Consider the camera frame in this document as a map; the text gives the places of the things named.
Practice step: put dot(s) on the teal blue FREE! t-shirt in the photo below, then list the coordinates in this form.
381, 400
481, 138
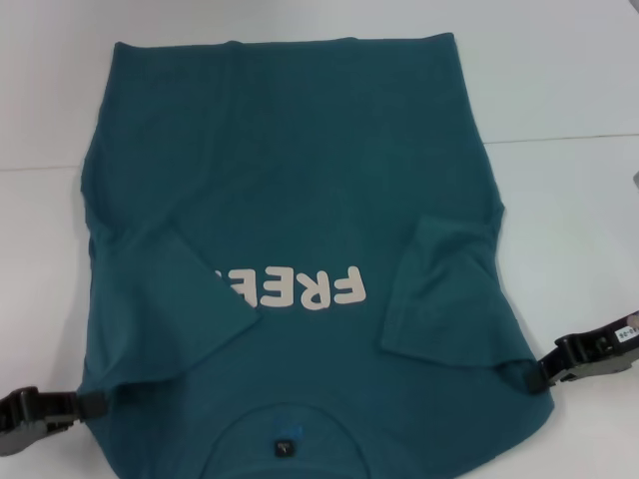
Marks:
299, 174

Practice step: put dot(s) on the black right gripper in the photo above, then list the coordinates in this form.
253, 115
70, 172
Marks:
599, 351

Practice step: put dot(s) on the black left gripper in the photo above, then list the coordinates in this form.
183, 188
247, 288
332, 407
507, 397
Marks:
25, 414

